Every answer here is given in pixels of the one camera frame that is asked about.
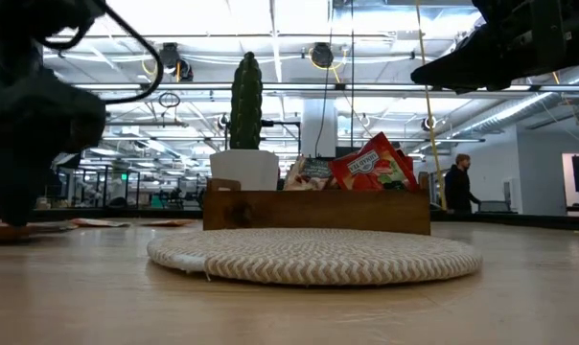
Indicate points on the green cactus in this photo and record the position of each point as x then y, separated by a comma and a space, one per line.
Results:
245, 100

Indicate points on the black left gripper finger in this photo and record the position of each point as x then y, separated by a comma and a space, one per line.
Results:
21, 191

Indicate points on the wooden compartment box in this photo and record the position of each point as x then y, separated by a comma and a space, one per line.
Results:
318, 211

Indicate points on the person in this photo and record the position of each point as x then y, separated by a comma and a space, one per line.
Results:
457, 187

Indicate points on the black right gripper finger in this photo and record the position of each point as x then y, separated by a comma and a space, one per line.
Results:
457, 79
481, 48

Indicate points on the red strawberry tea packet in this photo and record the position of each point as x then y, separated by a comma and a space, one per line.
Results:
405, 160
371, 170

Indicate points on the round woven placemat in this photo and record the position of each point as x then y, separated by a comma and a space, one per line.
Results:
318, 256

